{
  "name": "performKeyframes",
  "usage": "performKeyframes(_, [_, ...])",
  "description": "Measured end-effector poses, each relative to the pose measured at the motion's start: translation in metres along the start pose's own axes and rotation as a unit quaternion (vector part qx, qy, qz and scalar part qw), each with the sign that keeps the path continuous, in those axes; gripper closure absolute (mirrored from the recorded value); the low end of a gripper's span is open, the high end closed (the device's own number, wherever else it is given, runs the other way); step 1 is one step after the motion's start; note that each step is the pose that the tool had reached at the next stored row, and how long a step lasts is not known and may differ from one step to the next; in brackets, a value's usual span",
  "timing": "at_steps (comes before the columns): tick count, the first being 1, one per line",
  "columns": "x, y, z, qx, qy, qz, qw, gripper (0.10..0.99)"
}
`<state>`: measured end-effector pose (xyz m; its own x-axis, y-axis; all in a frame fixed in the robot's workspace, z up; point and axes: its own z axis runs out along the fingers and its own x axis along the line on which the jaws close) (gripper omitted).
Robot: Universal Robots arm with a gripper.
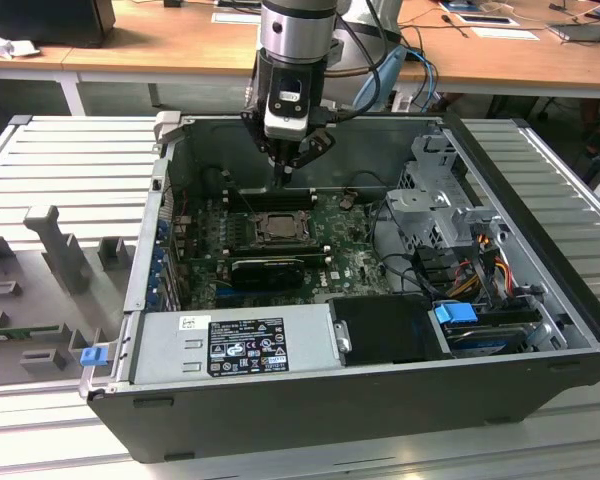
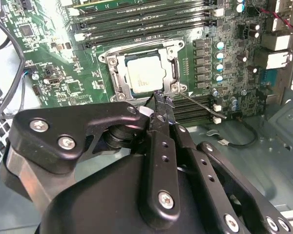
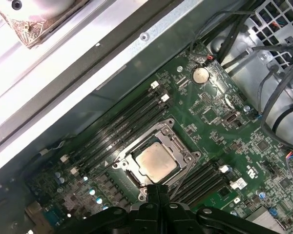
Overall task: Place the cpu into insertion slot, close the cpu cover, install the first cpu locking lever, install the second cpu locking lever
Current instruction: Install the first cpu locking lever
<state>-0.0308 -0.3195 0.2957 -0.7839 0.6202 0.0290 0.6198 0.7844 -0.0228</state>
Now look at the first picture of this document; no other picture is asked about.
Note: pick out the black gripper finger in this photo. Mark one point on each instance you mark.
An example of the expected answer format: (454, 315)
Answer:
(317, 145)
(259, 137)

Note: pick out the silver topped green CPU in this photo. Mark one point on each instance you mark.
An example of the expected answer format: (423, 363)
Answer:
(282, 226)

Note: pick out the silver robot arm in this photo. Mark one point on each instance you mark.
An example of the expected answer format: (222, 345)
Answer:
(295, 30)

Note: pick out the black RAM slot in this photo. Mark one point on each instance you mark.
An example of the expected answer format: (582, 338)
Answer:
(300, 191)
(315, 261)
(320, 249)
(300, 196)
(300, 201)

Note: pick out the black CPU socket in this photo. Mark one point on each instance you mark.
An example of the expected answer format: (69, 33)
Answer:
(258, 240)

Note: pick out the round coin cell battery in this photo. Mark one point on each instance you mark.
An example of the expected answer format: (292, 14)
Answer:
(347, 201)

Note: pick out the white flat device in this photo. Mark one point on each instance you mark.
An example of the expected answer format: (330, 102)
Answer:
(235, 18)

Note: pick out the wooden desk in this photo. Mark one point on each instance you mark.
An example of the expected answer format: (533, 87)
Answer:
(10, 65)
(505, 60)
(180, 45)

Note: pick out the grey plastic case latch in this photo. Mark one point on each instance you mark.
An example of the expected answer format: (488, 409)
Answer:
(167, 125)

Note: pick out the white power strip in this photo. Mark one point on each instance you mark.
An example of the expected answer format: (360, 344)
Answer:
(402, 102)

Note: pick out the silver metal drive cage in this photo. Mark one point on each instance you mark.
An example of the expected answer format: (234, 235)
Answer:
(420, 205)

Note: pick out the green motherboard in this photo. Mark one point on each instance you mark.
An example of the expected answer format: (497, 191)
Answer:
(350, 270)

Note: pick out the black graphics card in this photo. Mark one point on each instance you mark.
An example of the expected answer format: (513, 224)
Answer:
(267, 275)

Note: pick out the black plastic shroud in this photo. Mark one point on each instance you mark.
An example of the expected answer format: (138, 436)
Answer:
(390, 330)

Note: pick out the white framed tablet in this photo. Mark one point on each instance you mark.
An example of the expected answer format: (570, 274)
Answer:
(485, 20)

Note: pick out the white paper sheet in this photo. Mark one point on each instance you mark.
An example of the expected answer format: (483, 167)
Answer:
(505, 34)

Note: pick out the blue disk carrier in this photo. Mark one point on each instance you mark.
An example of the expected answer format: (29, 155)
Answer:
(455, 316)

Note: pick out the black monitor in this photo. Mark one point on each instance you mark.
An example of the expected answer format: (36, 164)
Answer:
(45, 22)

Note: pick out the silver power supply unit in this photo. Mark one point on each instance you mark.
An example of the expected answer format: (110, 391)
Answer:
(165, 350)

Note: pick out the crumpled white paper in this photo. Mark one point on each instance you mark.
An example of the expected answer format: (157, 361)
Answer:
(10, 47)

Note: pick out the grey parts rack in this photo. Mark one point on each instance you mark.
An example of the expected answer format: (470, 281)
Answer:
(45, 300)

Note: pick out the black open PC case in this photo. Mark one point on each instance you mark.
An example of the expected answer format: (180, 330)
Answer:
(280, 415)

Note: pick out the blue plastic latch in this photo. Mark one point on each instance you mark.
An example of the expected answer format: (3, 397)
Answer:
(92, 358)

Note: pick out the grey notebook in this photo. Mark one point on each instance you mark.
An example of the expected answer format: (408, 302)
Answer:
(580, 32)

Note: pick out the green RAM stick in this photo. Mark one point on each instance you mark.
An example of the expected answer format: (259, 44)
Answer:
(20, 331)

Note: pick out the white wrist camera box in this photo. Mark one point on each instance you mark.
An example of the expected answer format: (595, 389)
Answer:
(286, 127)

